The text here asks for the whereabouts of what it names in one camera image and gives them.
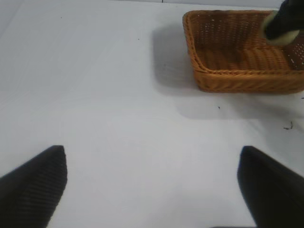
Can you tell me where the brown woven wicker basket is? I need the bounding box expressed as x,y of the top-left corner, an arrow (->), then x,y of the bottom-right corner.
182,9 -> 304,95

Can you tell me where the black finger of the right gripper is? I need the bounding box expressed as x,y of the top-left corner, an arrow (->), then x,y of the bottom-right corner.
264,0 -> 304,39

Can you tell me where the pale yellow round pastry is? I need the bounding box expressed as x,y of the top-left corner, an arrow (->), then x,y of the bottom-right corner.
261,9 -> 300,46

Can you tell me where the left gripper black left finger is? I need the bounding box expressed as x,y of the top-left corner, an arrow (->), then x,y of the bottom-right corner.
0,145 -> 68,228

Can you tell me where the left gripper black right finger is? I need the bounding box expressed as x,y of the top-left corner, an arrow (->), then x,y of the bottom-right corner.
237,145 -> 304,228

